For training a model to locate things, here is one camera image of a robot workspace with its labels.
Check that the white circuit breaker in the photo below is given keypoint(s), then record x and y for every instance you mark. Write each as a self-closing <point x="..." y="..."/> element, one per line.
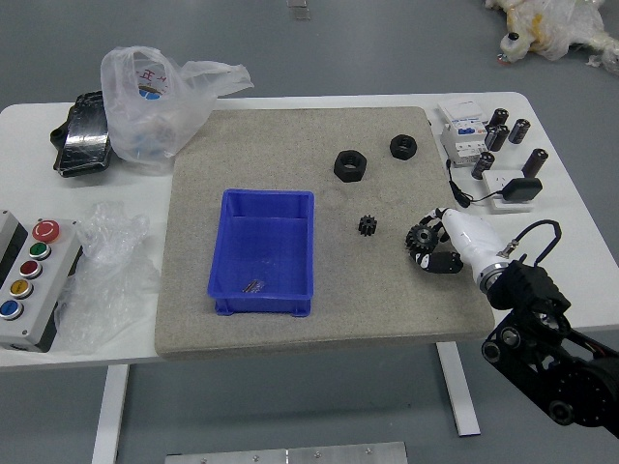
<point x="464" y="145"/>

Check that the red emergency stop button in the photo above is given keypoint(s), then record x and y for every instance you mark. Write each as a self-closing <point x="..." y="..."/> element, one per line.
<point x="46" y="230"/>

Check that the large black gear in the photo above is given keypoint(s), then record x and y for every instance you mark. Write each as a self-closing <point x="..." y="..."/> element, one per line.
<point x="421" y="237"/>

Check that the blue push button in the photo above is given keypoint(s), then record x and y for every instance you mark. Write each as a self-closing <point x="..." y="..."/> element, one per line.
<point x="10" y="309"/>

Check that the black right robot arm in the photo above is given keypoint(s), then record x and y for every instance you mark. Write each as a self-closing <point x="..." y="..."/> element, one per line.
<point x="527" y="290"/>

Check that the white power socket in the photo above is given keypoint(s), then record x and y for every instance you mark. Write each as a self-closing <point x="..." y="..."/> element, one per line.
<point x="498" y="182"/>

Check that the metal floor hatch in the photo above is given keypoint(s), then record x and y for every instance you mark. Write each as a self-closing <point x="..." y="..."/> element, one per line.
<point x="298" y="9"/>

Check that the green push button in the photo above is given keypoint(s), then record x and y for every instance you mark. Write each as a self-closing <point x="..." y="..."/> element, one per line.
<point x="39" y="250"/>

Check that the black cylindrical capacitor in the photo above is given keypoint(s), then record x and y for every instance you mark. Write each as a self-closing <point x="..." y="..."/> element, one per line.
<point x="499" y="117"/>
<point x="534" y="162"/>
<point x="519" y="130"/>
<point x="483" y="164"/>
<point x="497" y="136"/>

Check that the small black hex nut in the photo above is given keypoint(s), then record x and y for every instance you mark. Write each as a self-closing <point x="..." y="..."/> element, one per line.
<point x="403" y="146"/>

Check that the silver metal plate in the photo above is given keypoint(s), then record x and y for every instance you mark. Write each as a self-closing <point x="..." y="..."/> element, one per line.
<point x="285" y="454"/>

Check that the blue plastic box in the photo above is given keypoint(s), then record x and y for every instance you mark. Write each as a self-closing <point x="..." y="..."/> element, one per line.
<point x="263" y="246"/>

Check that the black power adapter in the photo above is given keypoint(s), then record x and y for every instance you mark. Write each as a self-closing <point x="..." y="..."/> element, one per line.
<point x="522" y="188"/>

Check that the small black gear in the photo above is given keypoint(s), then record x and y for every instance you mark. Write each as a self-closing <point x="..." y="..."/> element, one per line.
<point x="367" y="225"/>

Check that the red push button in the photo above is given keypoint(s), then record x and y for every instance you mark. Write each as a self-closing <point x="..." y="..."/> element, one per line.
<point x="30" y="269"/>

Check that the crumpled clear plastic wrap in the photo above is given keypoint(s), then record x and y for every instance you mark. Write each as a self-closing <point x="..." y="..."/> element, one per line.
<point x="106" y="280"/>

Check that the grey button control box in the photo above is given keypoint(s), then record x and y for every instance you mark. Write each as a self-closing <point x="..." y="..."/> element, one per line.
<point x="53" y="290"/>

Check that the translucent white plastic bag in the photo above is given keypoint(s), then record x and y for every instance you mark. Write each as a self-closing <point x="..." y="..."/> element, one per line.
<point x="145" y="121"/>

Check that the grey-brown mat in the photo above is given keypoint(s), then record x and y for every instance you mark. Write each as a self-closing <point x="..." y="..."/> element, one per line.
<point x="387" y="299"/>

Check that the black plastic tray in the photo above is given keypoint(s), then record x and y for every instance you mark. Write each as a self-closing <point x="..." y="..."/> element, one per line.
<point x="84" y="140"/>

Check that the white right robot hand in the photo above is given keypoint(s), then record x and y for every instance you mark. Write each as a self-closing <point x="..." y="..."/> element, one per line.
<point x="471" y="239"/>

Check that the plush toy in plastic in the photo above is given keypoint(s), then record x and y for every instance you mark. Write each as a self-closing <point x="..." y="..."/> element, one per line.
<point x="551" y="29"/>

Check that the white table leg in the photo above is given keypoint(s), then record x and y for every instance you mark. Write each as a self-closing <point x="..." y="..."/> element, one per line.
<point x="111" y="411"/>
<point x="457" y="386"/>

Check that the large black hex nut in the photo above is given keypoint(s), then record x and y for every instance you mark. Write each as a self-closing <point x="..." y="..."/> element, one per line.
<point x="350" y="165"/>

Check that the small metal screws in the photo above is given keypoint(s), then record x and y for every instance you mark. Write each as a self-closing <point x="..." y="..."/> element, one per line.
<point x="252" y="286"/>

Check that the yellow push button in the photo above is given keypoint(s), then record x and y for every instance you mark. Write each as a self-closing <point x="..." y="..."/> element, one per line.
<point x="20" y="288"/>

